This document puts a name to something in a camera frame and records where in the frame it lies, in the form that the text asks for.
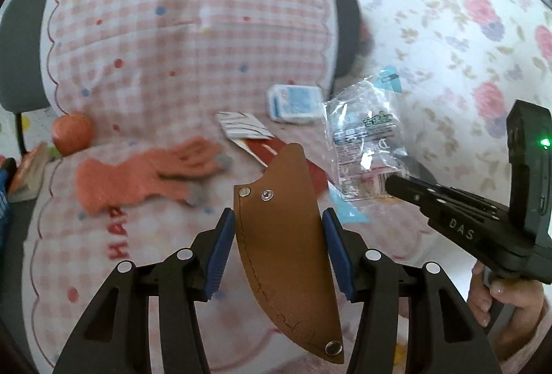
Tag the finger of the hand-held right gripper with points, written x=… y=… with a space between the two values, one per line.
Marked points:
x=453 y=192
x=431 y=201

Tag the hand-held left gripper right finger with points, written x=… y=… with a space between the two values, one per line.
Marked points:
x=336 y=253

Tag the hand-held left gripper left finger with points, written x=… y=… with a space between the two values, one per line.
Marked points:
x=220 y=253

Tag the light blue wrapper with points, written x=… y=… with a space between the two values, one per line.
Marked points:
x=349 y=206

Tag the brown leather sheath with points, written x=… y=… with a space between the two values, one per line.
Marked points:
x=280 y=262

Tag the clear plastic bag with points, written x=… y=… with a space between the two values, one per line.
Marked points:
x=362 y=128

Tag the red paper packet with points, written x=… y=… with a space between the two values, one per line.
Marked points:
x=263 y=150

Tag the salmon knit glove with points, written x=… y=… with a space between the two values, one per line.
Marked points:
x=129 y=180

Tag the white blue tissue pack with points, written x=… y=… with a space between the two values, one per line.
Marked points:
x=293 y=104

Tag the person's right forearm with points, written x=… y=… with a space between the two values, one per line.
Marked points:
x=532 y=356

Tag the person's right hand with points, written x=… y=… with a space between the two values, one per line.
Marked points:
x=522 y=307

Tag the floral print sheet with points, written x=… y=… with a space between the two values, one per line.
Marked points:
x=453 y=33

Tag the red apple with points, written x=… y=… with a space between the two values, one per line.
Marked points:
x=72 y=132

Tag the orange booklet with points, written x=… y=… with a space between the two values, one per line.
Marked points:
x=30 y=173

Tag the pink checked plastic cloth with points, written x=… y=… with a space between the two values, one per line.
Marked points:
x=172 y=46

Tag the blue plastic basket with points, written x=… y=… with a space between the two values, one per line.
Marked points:
x=3 y=201

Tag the grey office chair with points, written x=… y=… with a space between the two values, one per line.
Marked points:
x=21 y=55

